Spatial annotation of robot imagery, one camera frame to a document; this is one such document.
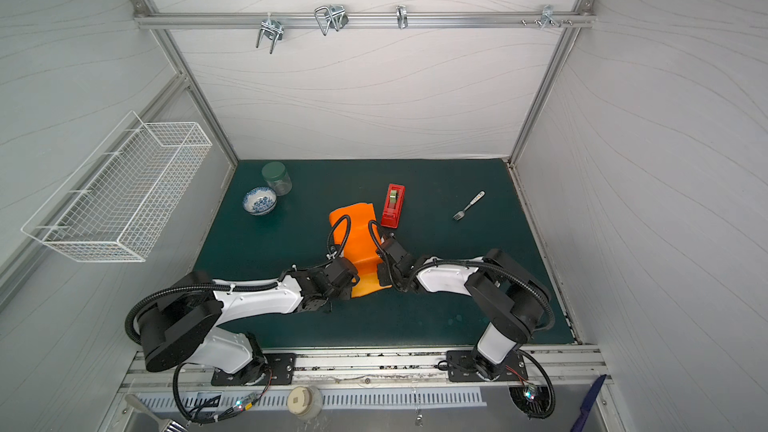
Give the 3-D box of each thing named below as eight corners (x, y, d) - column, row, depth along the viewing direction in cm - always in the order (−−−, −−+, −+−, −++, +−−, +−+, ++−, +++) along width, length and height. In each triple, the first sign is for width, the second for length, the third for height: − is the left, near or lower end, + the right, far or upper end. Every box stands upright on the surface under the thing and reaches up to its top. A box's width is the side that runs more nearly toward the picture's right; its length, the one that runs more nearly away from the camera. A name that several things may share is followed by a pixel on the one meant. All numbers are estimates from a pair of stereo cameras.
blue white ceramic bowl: (243, 216, 104) (238, 209, 101) (252, 194, 111) (248, 186, 108) (273, 216, 104) (269, 209, 101) (280, 194, 111) (277, 186, 108)
